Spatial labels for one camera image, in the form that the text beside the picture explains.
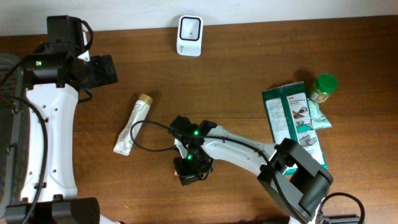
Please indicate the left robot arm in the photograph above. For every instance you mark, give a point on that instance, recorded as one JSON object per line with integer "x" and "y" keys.
{"x": 53, "y": 77}

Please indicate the white tube gold cap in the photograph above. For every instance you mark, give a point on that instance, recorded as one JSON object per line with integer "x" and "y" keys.
{"x": 124, "y": 142}

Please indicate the grey plastic basket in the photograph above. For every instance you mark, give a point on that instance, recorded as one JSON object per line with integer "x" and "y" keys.
{"x": 14, "y": 141}

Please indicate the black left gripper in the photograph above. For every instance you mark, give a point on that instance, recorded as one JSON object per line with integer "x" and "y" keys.
{"x": 106, "y": 70}

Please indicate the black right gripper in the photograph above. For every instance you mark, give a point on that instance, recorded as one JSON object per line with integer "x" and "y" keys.
{"x": 185, "y": 175}

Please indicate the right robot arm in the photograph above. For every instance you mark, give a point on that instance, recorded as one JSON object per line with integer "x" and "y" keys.
{"x": 291, "y": 176}

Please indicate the light green snack packet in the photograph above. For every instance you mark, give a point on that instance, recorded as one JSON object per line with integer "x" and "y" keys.
{"x": 319, "y": 120}

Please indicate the green lidded jar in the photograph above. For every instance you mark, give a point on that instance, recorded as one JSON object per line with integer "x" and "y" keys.
{"x": 323, "y": 87}

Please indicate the green 3M gloves packet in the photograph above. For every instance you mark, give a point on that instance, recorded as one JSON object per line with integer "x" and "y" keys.
{"x": 289, "y": 117}

